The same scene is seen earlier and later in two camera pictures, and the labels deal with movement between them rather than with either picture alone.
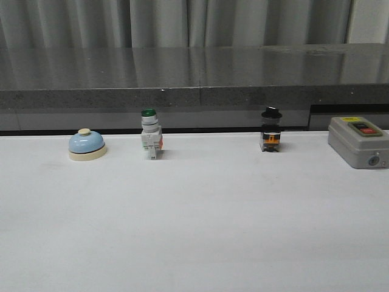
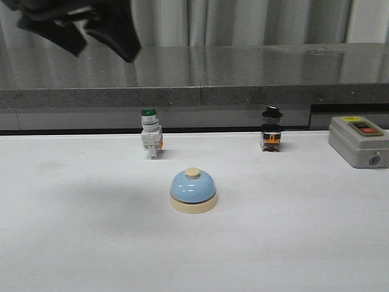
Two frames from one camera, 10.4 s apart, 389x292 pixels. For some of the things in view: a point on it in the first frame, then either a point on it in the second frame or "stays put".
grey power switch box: (360, 143) stays put
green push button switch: (151, 138) stays put
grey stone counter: (191, 89) stays put
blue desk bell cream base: (86, 145) → (193, 208)
